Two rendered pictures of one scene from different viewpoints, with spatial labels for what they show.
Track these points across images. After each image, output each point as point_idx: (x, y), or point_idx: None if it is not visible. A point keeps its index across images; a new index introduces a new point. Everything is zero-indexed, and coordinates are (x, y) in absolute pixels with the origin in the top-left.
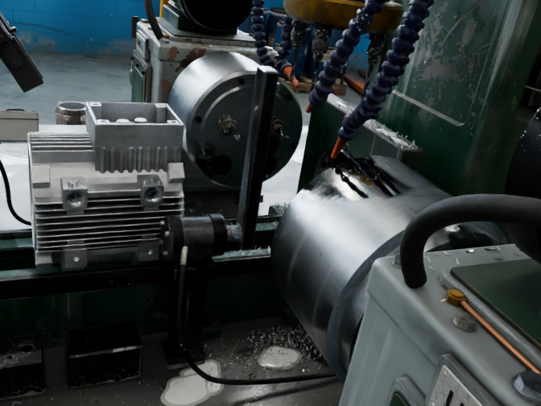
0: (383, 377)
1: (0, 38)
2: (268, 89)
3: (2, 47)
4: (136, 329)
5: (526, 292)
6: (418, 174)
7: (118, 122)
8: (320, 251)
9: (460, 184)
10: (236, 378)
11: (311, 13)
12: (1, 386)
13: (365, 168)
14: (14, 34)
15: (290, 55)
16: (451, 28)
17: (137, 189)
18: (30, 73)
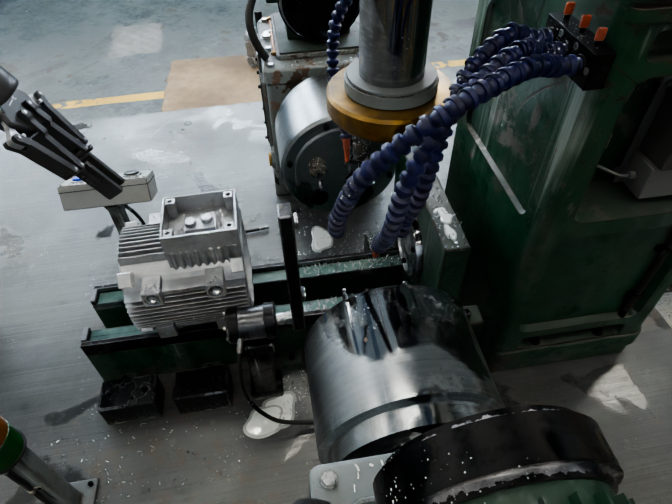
0: None
1: (71, 174)
2: (285, 229)
3: (78, 175)
4: (225, 373)
5: None
6: (426, 314)
7: (185, 224)
8: (318, 392)
9: (516, 269)
10: (305, 411)
11: (343, 126)
12: (129, 415)
13: (373, 309)
14: (89, 155)
15: None
16: (523, 102)
17: (203, 285)
18: (109, 186)
